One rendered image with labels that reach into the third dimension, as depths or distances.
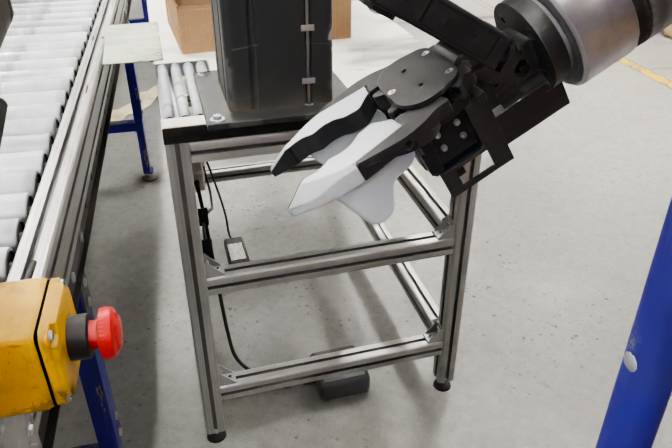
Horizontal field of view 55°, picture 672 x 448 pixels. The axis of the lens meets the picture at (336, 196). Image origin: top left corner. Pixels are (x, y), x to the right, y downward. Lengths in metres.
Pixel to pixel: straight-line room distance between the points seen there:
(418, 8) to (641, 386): 0.25
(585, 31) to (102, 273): 1.78
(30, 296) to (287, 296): 1.39
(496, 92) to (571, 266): 1.65
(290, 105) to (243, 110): 0.08
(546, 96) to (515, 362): 1.29
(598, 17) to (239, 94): 0.71
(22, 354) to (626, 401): 0.38
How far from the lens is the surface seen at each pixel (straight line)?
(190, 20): 1.40
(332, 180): 0.41
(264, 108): 1.08
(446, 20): 0.43
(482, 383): 1.65
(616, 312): 1.97
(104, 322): 0.50
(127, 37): 1.57
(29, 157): 1.04
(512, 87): 0.48
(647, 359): 0.37
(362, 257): 1.27
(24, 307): 0.51
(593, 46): 0.46
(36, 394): 0.51
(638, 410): 0.39
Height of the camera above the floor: 1.17
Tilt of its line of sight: 30 degrees down
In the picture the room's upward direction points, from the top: straight up
